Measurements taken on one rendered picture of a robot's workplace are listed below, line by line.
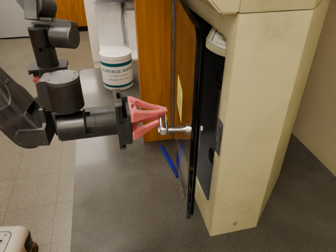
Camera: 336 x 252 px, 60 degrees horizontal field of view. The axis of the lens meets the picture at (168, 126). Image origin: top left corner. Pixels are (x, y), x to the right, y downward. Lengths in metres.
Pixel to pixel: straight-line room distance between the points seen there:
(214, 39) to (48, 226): 1.68
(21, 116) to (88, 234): 0.31
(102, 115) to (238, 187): 0.30
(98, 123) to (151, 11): 0.34
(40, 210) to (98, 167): 1.29
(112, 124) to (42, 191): 1.73
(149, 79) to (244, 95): 0.40
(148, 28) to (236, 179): 0.43
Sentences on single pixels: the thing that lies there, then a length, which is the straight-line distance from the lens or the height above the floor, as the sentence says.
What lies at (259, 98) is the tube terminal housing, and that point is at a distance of 0.49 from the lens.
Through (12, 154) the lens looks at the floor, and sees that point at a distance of 2.67.
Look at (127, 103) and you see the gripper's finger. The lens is 0.55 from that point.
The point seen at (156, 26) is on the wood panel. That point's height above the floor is 1.30.
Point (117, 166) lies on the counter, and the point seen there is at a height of 0.94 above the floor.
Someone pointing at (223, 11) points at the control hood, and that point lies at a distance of 0.41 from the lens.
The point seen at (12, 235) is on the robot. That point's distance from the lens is 1.67.
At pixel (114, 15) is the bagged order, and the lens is 1.79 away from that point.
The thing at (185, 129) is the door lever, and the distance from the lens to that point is 0.53.
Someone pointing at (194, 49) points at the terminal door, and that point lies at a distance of 0.43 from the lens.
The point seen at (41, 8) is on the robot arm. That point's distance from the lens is 0.84.
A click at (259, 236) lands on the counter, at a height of 0.94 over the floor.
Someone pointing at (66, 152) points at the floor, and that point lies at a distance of 2.51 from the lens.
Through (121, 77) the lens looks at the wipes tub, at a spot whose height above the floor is 1.00.
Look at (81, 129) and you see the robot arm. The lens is 0.54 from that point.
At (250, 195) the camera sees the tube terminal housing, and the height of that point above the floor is 1.05.
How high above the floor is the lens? 1.50
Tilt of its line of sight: 34 degrees down
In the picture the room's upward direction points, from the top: straight up
